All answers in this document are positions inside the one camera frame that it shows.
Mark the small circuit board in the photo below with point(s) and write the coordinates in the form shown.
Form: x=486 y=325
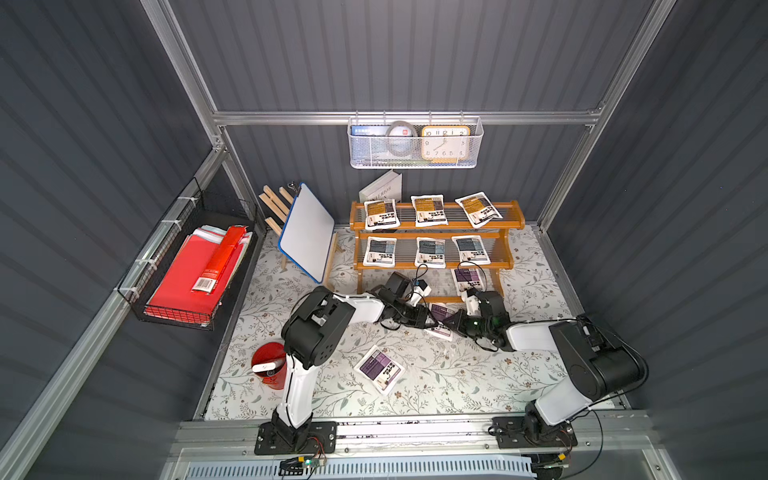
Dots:
x=301 y=466

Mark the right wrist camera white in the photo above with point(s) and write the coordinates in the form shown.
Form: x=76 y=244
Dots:
x=472 y=302

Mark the yellow coffee bag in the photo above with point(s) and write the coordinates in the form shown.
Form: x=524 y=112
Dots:
x=478 y=209
x=429 y=210
x=381 y=215

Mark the red long box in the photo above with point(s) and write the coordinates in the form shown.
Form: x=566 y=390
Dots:
x=214 y=268

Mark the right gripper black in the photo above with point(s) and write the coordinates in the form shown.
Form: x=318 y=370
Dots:
x=459 y=324

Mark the blue white box in basket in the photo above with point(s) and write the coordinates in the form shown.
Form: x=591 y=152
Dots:
x=368 y=137

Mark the blue framed whiteboard easel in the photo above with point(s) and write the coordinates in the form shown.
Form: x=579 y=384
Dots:
x=305 y=229

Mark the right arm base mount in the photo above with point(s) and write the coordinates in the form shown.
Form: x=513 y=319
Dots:
x=530 y=430

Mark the purple coffee bag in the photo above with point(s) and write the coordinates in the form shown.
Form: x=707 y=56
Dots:
x=466 y=279
x=381 y=370

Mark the yellow square analog clock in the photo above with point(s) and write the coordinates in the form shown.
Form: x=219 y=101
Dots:
x=445 y=143

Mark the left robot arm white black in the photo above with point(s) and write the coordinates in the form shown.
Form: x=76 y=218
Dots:
x=317 y=325

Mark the red folders stack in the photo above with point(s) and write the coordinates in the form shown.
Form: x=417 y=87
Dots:
x=174 y=300

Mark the orange wooden two-tier shelf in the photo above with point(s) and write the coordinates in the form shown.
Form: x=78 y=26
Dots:
x=495 y=237

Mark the blue coffee bag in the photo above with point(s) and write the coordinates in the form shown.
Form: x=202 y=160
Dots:
x=431 y=252
x=471 y=249
x=380 y=252

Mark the round clear tape roll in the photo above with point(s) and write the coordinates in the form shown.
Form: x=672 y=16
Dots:
x=400 y=139

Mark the black wire wall basket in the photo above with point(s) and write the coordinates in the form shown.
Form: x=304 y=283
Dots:
x=189 y=212

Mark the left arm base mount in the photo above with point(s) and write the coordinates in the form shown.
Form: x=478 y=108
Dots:
x=276 y=437

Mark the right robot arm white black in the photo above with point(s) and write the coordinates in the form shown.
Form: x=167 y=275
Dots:
x=597 y=364

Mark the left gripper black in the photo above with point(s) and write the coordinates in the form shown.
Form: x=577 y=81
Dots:
x=414 y=313

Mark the red round object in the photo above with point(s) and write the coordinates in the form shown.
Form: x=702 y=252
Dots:
x=268 y=364

